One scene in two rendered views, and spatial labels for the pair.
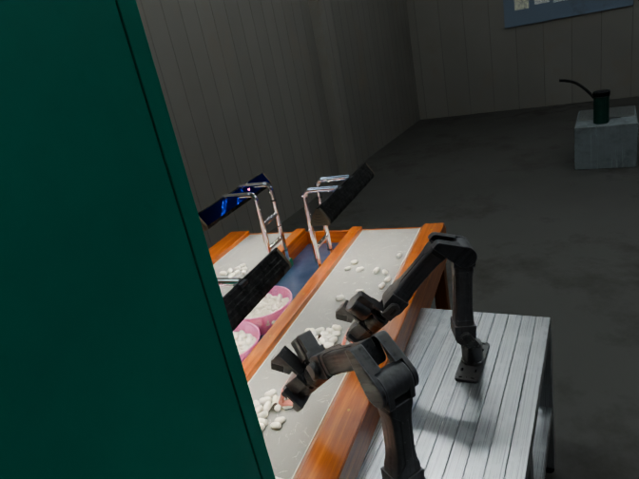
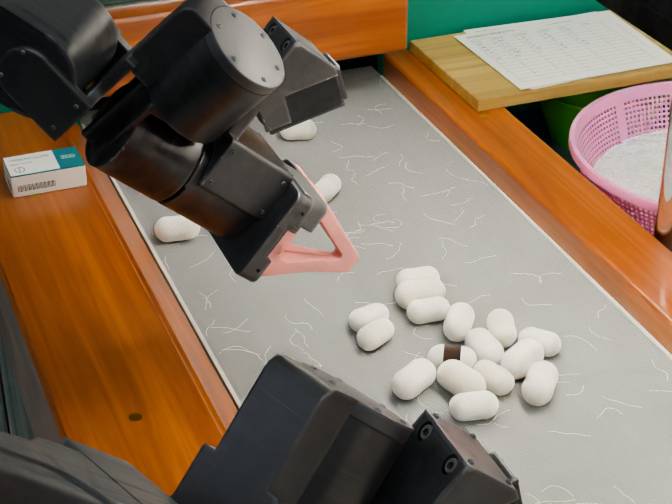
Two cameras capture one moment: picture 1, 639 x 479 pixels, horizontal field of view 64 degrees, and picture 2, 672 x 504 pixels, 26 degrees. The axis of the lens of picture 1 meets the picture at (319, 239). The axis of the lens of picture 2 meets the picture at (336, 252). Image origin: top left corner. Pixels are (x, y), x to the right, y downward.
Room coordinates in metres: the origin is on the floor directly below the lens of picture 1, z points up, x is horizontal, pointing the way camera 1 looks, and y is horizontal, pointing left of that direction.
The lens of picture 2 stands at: (1.69, -0.44, 1.32)
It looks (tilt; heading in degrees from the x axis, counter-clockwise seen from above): 31 degrees down; 133
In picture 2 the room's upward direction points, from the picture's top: straight up
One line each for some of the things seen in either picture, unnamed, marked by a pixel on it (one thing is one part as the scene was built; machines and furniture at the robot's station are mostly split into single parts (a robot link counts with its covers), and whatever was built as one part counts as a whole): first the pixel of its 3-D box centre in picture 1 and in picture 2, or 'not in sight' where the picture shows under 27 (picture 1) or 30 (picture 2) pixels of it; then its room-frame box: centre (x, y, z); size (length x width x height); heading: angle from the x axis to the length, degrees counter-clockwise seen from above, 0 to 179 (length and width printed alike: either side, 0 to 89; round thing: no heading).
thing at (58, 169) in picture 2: not in sight; (44, 171); (0.81, 0.17, 0.78); 0.06 x 0.04 x 0.02; 64
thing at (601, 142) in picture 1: (597, 116); not in sight; (5.13, -3.06, 0.43); 0.86 x 0.69 x 0.87; 148
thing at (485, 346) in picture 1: (472, 352); not in sight; (1.32, -0.39, 0.71); 0.20 x 0.07 x 0.08; 149
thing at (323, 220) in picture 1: (345, 190); not in sight; (2.09, -0.15, 1.08); 0.62 x 0.08 x 0.07; 154
